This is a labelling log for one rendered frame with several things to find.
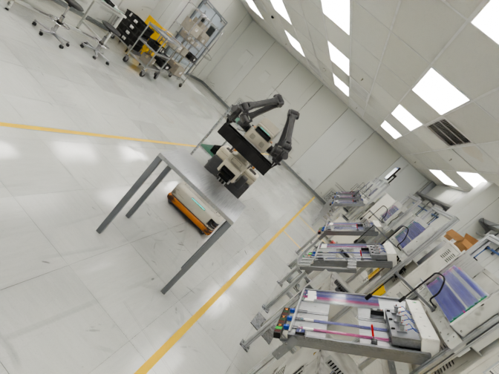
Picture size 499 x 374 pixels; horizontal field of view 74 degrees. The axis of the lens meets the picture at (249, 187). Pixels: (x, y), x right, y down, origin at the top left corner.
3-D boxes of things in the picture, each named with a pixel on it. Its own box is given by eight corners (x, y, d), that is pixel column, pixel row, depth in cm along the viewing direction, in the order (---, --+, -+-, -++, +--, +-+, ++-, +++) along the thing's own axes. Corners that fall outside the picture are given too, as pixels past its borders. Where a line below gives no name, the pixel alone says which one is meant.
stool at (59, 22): (25, 20, 458) (48, -18, 443) (56, 34, 508) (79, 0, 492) (46, 43, 451) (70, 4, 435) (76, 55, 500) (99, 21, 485)
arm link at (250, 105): (282, 106, 314) (278, 96, 315) (285, 102, 308) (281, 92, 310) (243, 114, 295) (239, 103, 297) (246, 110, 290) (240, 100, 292)
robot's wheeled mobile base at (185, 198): (186, 185, 416) (198, 171, 410) (222, 220, 417) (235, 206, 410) (163, 197, 351) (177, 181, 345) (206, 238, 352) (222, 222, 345)
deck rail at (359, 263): (313, 266, 320) (313, 260, 320) (313, 266, 322) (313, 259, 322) (393, 268, 300) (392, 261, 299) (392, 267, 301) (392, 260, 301)
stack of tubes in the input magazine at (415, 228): (402, 248, 299) (425, 228, 293) (394, 237, 348) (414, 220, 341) (413, 259, 297) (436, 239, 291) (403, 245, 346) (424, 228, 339)
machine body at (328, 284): (285, 329, 333) (329, 291, 317) (295, 301, 400) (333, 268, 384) (331, 380, 323) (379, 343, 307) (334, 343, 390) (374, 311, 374)
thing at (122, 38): (106, 34, 747) (125, 7, 729) (119, 41, 791) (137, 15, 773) (125, 53, 740) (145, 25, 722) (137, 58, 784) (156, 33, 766)
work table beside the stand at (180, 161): (127, 214, 288) (183, 148, 268) (185, 268, 288) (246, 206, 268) (95, 230, 244) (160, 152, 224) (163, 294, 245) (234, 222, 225)
